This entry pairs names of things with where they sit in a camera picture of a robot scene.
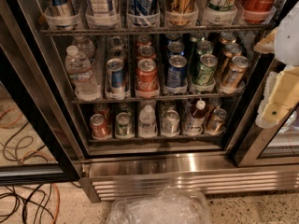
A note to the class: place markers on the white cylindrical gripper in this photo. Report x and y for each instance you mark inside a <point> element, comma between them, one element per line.
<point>289,37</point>

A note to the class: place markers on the clear water bottle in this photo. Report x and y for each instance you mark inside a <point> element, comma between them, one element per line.
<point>85,45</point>
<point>80,71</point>

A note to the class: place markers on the right glass fridge door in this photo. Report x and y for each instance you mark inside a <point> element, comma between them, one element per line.
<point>250,145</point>

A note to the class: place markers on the bottom juice bottle white cap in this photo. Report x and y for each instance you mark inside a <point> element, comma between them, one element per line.
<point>194,116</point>

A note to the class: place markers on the stainless steel fridge cabinet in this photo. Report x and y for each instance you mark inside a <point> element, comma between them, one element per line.
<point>108,171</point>

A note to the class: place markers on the bottom small water bottle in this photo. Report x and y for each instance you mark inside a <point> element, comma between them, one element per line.
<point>147,122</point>

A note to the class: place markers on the top white label bottle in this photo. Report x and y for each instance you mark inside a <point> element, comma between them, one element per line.
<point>102,8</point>

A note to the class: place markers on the open glass fridge door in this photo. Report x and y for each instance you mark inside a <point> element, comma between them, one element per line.
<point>31,152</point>

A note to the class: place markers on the front gold can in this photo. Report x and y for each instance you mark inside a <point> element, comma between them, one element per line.
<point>233,74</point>

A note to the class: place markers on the front green soda can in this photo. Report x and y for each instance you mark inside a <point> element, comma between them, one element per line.
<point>203,73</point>

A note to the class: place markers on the green soda can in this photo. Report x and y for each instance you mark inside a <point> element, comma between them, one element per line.
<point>204,47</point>
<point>203,73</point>

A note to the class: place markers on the bottom gold can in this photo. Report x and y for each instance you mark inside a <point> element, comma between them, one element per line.
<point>216,121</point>

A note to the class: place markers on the front dark blue can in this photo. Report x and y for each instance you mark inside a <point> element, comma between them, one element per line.
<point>175,76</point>

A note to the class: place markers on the dark blue can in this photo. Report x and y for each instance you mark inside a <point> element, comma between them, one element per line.
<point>175,48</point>
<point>175,76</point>

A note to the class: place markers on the top gold tall can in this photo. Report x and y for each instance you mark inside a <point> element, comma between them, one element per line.
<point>180,12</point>

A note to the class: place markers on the front red cola can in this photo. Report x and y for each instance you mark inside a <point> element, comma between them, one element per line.
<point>146,80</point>

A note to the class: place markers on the red cola can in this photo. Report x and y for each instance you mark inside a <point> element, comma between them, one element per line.
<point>146,52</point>
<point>146,80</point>

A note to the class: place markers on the front blue silver can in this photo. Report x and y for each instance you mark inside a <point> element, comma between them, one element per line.
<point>115,79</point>

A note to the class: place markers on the blue silver can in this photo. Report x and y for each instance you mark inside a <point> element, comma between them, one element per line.
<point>115,79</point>
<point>60,0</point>

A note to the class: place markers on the bottom green silver can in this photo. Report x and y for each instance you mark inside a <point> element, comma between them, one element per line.
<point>124,125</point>

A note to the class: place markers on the clear plastic bag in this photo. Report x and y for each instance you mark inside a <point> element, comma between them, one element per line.
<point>169,206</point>

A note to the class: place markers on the bottom red can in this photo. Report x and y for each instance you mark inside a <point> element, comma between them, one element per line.
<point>99,126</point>

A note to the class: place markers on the top blue silver can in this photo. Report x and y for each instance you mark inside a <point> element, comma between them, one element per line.
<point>60,0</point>

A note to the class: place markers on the top wire shelf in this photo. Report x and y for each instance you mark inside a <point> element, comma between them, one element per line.
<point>160,30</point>

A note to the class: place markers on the middle wire shelf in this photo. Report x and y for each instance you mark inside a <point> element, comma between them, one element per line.
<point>158,98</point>

